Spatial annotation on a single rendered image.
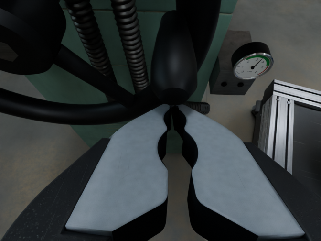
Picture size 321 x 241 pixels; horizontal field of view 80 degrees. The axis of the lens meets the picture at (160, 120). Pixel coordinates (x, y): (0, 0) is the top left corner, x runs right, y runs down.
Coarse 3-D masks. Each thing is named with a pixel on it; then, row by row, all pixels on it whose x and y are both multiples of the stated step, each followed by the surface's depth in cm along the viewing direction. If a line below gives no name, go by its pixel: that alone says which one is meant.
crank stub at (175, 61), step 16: (176, 16) 11; (160, 32) 11; (176, 32) 10; (160, 48) 10; (176, 48) 9; (192, 48) 10; (160, 64) 9; (176, 64) 9; (192, 64) 9; (160, 80) 9; (176, 80) 9; (192, 80) 9; (160, 96) 10; (176, 96) 9
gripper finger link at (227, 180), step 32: (192, 128) 9; (224, 128) 9; (192, 160) 9; (224, 160) 7; (192, 192) 6; (224, 192) 6; (256, 192) 6; (192, 224) 7; (224, 224) 5; (256, 224) 5; (288, 224) 5
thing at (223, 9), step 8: (96, 0) 30; (104, 0) 30; (136, 0) 30; (144, 0) 29; (152, 0) 29; (160, 0) 29; (168, 0) 29; (224, 0) 29; (232, 0) 29; (96, 8) 31; (104, 8) 31; (112, 8) 31; (144, 8) 31; (152, 8) 30; (160, 8) 30; (168, 8) 30; (224, 8) 30; (232, 8) 30
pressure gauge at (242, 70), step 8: (240, 48) 32; (248, 48) 31; (256, 48) 30; (264, 48) 30; (232, 56) 34; (240, 56) 31; (248, 56) 30; (256, 56) 31; (264, 56) 30; (232, 64) 34; (240, 64) 32; (248, 64) 32; (264, 64) 32; (272, 64) 32; (240, 72) 34; (248, 72) 34; (256, 72) 34; (264, 72) 33
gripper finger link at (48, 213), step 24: (96, 144) 8; (72, 168) 7; (48, 192) 6; (72, 192) 6; (24, 216) 5; (48, 216) 5; (0, 240) 5; (24, 240) 5; (48, 240) 5; (72, 240) 5; (96, 240) 5
